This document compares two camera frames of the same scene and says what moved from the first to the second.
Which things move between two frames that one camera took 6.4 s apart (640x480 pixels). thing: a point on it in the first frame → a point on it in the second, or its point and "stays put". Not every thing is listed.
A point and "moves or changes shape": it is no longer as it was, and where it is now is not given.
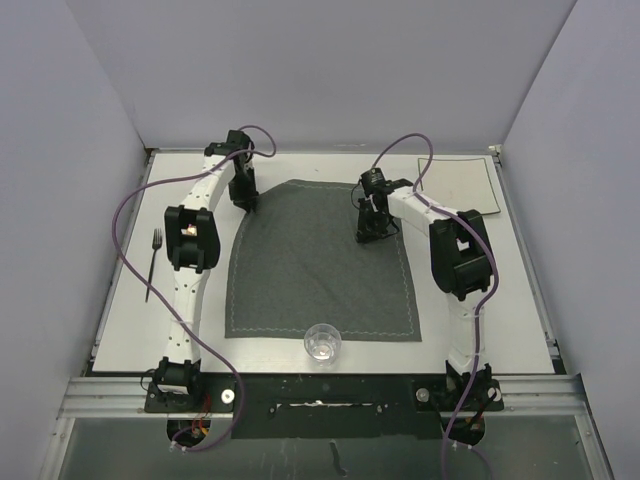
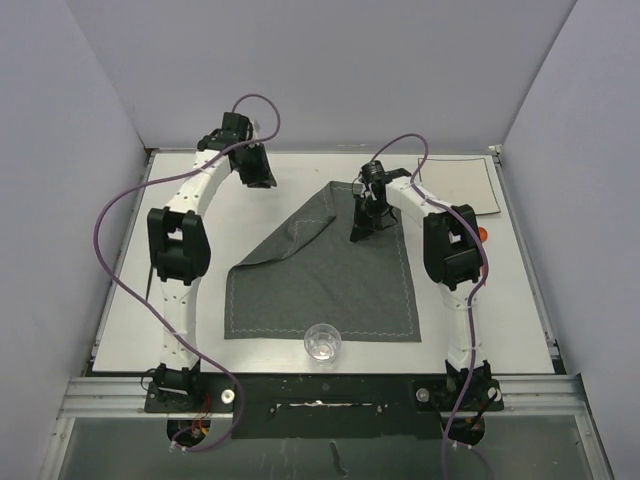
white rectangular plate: (460, 184) stays put
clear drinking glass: (322, 343) stays put
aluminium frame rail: (525, 397) stays put
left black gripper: (245, 199) → (262, 178)
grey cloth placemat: (299, 271) moves or changes shape
